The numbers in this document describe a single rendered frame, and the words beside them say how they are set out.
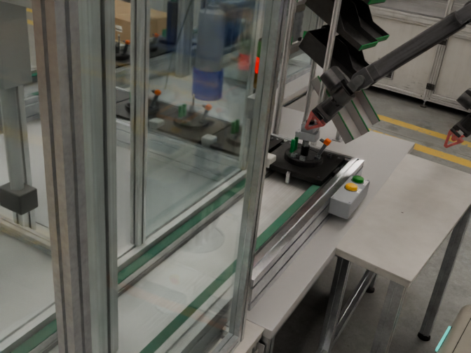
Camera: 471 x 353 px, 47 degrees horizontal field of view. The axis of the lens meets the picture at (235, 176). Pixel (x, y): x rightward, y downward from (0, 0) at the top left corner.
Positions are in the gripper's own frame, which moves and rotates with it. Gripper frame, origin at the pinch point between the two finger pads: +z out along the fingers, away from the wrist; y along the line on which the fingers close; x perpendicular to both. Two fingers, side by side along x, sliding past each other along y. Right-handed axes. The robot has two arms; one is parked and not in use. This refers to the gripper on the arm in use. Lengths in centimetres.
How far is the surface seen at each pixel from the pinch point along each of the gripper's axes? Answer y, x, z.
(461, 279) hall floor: -110, 120, 51
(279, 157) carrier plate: 5.1, 1.6, 15.3
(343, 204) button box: 19.9, 26.6, -0.8
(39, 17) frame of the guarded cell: 134, -23, -58
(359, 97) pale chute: -48.8, 4.3, -0.2
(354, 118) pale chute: -32.9, 9.3, 0.6
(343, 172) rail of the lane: -0.7, 20.6, 2.6
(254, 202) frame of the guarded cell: 85, 5, -25
